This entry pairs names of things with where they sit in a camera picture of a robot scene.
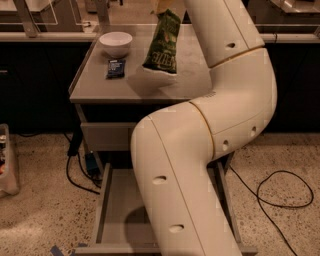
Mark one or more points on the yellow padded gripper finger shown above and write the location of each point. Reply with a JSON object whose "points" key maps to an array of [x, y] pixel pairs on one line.
{"points": [[160, 6]]}

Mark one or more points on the green jalapeno chip bag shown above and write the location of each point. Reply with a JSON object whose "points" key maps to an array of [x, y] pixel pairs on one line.
{"points": [[161, 55]]}

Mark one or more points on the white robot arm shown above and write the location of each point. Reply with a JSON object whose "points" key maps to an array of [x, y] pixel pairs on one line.
{"points": [[172, 147]]}

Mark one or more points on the grey drawer cabinet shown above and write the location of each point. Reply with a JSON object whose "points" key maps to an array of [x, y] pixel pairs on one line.
{"points": [[140, 91]]}

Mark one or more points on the grey top drawer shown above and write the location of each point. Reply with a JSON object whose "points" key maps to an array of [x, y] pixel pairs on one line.
{"points": [[108, 136]]}

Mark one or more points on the open grey middle drawer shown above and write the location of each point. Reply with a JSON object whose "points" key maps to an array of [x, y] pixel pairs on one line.
{"points": [[122, 227]]}

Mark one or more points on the white bowl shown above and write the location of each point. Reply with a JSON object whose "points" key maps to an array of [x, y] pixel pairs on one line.
{"points": [[116, 44]]}

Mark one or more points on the dark blue snack packet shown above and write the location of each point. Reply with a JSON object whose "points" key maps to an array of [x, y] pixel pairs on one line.
{"points": [[116, 69]]}

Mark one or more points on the blue power box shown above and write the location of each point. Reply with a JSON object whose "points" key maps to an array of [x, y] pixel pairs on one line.
{"points": [[91, 164]]}

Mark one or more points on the blue floor tape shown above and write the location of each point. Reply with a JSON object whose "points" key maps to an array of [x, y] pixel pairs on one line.
{"points": [[56, 251]]}

